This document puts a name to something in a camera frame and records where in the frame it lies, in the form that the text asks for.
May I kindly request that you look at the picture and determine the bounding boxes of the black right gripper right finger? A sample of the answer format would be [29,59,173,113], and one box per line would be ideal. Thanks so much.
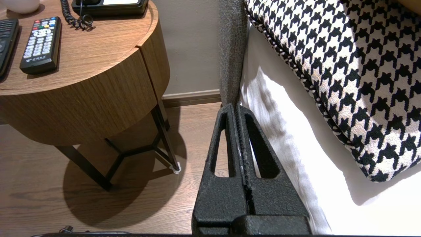
[237,105,310,217]

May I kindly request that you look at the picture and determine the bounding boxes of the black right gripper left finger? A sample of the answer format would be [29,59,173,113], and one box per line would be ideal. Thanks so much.
[192,103,249,235]

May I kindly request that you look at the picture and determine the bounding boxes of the black remote with coloured buttons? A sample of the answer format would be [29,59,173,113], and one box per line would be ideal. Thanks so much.
[19,16,62,75]

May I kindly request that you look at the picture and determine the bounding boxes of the black remote with grey ring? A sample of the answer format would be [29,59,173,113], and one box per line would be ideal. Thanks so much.
[0,19,19,80]

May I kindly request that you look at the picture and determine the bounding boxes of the white bed sheet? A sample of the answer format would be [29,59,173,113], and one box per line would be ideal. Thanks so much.
[239,21,421,235]

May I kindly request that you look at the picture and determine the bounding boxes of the wooden baseboard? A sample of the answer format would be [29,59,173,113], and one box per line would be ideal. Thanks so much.
[162,90,221,108]

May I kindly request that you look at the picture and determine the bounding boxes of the black white houndstooth pillow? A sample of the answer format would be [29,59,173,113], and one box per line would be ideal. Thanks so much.
[244,0,421,183]

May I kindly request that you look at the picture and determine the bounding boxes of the grey fabric headboard panel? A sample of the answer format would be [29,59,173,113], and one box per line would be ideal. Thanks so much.
[219,0,249,108]

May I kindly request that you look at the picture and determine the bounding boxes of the round wooden nightstand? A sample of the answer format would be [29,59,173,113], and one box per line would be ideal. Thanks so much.
[0,0,182,191]

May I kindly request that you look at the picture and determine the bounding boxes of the black white desk telephone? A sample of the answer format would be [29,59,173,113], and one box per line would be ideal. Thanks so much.
[71,0,149,17]

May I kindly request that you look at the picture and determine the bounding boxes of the mustard yellow pillow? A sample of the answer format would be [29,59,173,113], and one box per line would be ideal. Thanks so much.
[396,0,421,16]

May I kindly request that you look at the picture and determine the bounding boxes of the black coiled telephone cord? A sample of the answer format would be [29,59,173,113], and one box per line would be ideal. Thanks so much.
[60,0,94,32]

